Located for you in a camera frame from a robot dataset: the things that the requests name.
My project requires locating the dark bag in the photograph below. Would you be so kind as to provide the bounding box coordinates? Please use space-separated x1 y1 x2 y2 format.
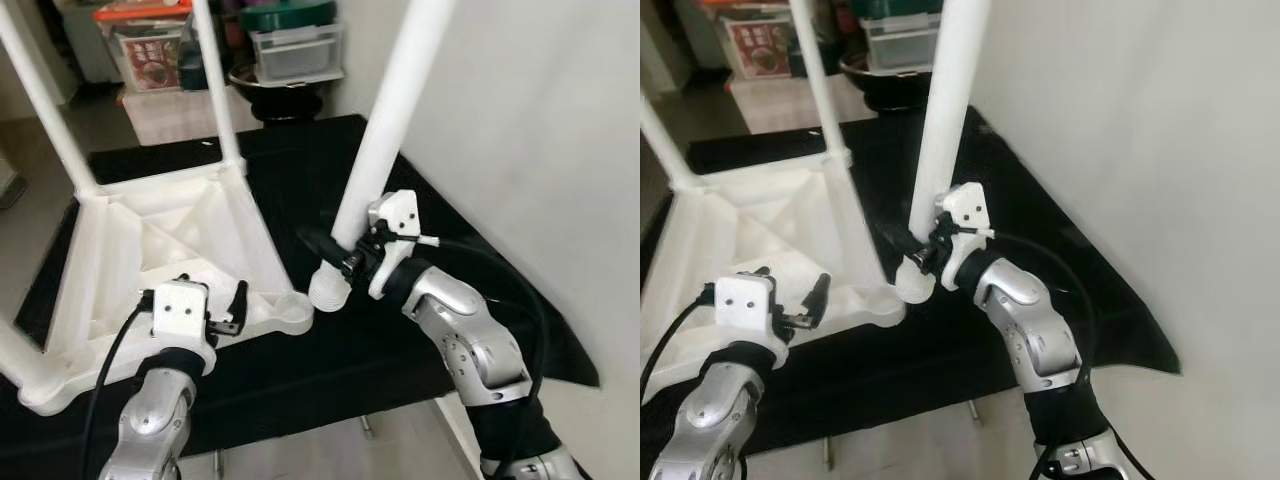
180 30 213 93

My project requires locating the clear box orange lid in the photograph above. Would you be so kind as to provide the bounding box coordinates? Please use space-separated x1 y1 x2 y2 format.
95 0 198 98
700 0 803 88

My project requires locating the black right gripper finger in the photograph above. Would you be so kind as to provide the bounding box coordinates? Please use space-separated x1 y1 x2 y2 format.
298 228 356 271
875 222 935 266

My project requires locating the red printed box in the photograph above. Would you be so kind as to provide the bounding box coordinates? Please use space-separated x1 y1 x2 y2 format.
730 20 798 83
120 30 188 95

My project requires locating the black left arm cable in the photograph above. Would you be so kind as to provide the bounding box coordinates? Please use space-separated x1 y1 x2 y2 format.
78 305 158 480
640 295 723 393

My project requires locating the pale low box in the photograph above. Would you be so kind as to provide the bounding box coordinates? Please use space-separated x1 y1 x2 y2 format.
120 85 268 148
728 75 873 138

